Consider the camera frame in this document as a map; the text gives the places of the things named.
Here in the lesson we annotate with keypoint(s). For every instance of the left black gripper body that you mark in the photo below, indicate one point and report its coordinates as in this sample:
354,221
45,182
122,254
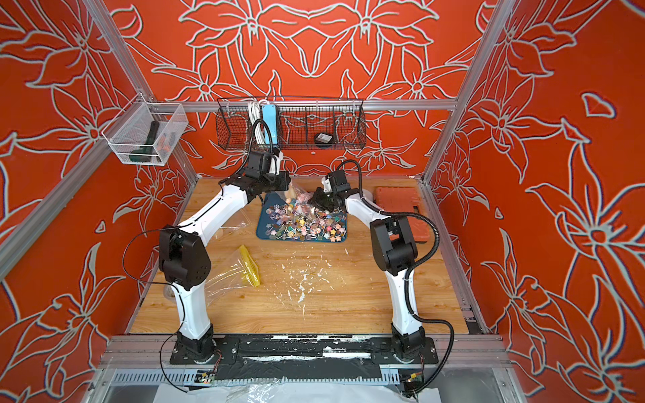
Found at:
275,182

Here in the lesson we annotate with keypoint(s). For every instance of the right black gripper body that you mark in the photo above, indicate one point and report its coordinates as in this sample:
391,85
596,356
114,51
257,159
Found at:
331,199

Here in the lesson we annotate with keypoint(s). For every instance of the dark teal tray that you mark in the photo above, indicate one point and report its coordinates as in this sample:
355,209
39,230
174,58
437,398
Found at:
262,231

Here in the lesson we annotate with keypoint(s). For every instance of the candy ziploc bag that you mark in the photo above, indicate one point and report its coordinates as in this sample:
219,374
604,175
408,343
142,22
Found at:
238,222
238,271
296,195

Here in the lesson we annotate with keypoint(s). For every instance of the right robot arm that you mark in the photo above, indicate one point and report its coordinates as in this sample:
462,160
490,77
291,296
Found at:
394,250

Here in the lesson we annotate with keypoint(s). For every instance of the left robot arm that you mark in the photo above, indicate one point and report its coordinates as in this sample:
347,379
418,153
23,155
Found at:
184,259

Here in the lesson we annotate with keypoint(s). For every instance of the poured candy pile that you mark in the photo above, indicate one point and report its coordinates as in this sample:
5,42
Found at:
305,224

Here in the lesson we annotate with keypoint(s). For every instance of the orange tool case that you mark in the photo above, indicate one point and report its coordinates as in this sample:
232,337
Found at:
405,199

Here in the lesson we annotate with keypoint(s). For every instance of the light blue box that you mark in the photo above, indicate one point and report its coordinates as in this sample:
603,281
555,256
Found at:
269,112

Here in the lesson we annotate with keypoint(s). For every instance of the green black tool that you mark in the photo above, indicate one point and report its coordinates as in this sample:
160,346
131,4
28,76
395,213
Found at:
144,152

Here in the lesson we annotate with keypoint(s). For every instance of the clear plastic bin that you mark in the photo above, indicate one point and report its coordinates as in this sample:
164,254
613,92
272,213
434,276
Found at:
129,127

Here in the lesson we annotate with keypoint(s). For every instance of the clear tape roll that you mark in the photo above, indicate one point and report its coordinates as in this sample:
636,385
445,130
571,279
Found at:
170,295

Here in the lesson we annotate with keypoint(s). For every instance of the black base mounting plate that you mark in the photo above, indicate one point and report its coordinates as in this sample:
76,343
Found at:
343,359

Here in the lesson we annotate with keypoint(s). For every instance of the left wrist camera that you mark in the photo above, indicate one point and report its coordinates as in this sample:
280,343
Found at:
276,161

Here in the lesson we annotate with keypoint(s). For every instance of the black wire basket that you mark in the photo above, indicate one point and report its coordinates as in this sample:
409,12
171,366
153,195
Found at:
239,122

